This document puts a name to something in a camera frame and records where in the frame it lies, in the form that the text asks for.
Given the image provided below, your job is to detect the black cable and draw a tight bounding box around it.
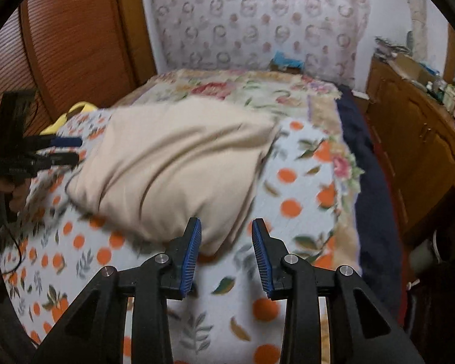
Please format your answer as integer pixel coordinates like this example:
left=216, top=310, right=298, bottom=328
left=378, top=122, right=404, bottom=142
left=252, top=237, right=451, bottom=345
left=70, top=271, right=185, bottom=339
left=0, top=197, right=23, bottom=274

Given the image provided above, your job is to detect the circle patterned wall cloth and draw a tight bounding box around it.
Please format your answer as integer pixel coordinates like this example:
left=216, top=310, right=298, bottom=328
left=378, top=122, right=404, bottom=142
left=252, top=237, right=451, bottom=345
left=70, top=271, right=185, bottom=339
left=148, top=0, right=370, bottom=80

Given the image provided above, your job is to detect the stack of folded clothes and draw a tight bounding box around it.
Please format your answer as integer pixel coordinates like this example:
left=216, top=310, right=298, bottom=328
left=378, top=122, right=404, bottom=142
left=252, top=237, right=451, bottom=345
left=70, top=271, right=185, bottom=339
left=373, top=36, right=412, bottom=59

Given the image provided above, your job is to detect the wooden louvered door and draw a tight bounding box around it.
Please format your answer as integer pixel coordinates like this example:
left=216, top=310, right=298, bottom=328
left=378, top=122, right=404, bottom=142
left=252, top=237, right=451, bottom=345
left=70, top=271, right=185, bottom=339
left=0, top=0, right=156, bottom=152

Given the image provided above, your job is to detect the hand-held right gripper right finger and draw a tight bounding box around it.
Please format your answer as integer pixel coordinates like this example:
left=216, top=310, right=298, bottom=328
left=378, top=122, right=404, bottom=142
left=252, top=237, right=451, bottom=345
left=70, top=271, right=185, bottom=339
left=251, top=218, right=427, bottom=364

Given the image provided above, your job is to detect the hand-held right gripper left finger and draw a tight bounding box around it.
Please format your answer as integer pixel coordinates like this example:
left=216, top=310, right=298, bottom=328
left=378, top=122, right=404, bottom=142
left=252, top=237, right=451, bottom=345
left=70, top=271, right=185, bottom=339
left=32, top=217, right=202, bottom=364

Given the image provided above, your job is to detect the cardboard box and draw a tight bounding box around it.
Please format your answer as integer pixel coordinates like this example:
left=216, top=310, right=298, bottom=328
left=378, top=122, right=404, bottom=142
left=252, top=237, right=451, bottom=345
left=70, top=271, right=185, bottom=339
left=392, top=52, right=429, bottom=82

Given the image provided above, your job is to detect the wooden cabinet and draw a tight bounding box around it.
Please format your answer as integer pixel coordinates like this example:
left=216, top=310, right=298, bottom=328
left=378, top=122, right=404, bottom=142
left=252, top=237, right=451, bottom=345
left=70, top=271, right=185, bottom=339
left=366, top=55, right=455, bottom=236

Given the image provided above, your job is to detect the lace curtain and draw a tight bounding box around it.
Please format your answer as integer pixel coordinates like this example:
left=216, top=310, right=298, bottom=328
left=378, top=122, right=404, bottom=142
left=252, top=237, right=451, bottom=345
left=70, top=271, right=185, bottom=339
left=406, top=0, right=429, bottom=56

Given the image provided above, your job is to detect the yellow plush toy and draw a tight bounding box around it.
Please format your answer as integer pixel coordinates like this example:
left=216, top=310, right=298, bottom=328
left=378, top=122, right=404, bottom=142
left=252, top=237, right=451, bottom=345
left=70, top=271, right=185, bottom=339
left=40, top=102, right=97, bottom=135

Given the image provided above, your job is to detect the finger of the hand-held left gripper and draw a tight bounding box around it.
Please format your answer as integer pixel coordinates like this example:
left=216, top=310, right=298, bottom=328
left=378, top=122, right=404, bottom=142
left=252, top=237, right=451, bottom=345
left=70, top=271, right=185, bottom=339
left=34, top=137, right=83, bottom=150
left=36, top=153, right=79, bottom=173

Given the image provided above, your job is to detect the orange fruit print bedsheet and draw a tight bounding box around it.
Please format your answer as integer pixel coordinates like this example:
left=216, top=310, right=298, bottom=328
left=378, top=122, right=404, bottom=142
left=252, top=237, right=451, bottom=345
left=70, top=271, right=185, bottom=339
left=0, top=112, right=361, bottom=364

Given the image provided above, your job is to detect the person's left hand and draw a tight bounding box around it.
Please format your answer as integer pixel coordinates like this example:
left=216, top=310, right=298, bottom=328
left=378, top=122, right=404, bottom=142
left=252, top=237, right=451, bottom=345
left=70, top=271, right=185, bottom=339
left=0, top=176, right=31, bottom=211

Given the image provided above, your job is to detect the peach printed t-shirt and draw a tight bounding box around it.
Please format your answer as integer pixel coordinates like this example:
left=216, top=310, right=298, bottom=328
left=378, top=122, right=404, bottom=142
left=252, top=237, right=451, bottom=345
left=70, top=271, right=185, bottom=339
left=66, top=96, right=281, bottom=256

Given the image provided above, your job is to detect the floral blanket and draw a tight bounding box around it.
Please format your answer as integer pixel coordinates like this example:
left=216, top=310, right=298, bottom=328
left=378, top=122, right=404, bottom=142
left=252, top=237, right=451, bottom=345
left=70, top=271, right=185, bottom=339
left=114, top=69, right=365, bottom=285

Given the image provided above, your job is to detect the dark blue blanket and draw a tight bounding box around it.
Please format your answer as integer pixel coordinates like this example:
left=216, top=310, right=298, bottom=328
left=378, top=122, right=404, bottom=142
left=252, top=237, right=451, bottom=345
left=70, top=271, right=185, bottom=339
left=335, top=87, right=406, bottom=312

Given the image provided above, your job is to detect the row of small bottles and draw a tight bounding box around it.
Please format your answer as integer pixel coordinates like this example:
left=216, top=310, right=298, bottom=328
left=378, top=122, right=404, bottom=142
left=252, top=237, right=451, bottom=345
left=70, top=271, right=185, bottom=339
left=426, top=79, right=455, bottom=107

